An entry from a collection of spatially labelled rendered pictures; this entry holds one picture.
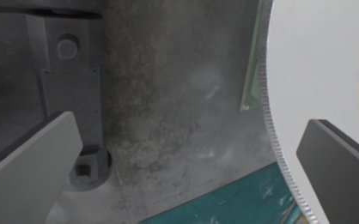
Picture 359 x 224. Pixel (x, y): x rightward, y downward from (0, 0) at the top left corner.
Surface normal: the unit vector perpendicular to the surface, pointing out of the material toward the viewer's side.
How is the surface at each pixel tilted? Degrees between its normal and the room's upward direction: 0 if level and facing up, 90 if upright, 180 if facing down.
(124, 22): 0
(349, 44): 90
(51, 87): 0
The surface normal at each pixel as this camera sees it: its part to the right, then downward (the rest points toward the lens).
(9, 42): 0.42, 0.50
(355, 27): -0.91, 0.22
